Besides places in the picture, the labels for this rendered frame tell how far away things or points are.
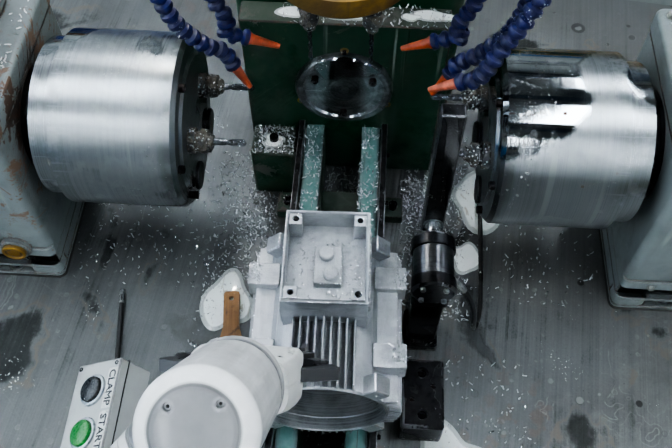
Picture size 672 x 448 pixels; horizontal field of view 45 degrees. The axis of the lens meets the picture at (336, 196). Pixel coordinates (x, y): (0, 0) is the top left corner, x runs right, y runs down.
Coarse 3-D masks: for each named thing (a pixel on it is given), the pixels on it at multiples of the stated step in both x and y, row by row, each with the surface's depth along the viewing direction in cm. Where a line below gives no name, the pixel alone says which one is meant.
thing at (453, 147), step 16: (448, 112) 91; (464, 112) 91; (448, 128) 92; (464, 128) 92; (448, 144) 95; (432, 160) 99; (448, 160) 98; (432, 176) 101; (448, 176) 101; (432, 192) 104; (448, 192) 104; (432, 208) 107; (432, 224) 109
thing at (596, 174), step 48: (528, 48) 111; (432, 96) 117; (480, 96) 115; (528, 96) 104; (576, 96) 104; (624, 96) 103; (480, 144) 120; (528, 144) 103; (576, 144) 103; (624, 144) 103; (480, 192) 116; (528, 192) 106; (576, 192) 105; (624, 192) 105
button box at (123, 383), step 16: (80, 368) 96; (96, 368) 94; (112, 368) 93; (128, 368) 93; (80, 384) 94; (112, 384) 91; (128, 384) 93; (144, 384) 95; (80, 400) 93; (96, 400) 91; (112, 400) 90; (128, 400) 92; (80, 416) 92; (96, 416) 90; (112, 416) 89; (128, 416) 91; (64, 432) 92; (96, 432) 89; (112, 432) 89
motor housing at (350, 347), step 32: (256, 288) 100; (256, 320) 97; (384, 320) 97; (320, 352) 92; (352, 352) 93; (320, 384) 89; (352, 384) 89; (288, 416) 102; (320, 416) 103; (352, 416) 103; (384, 416) 97
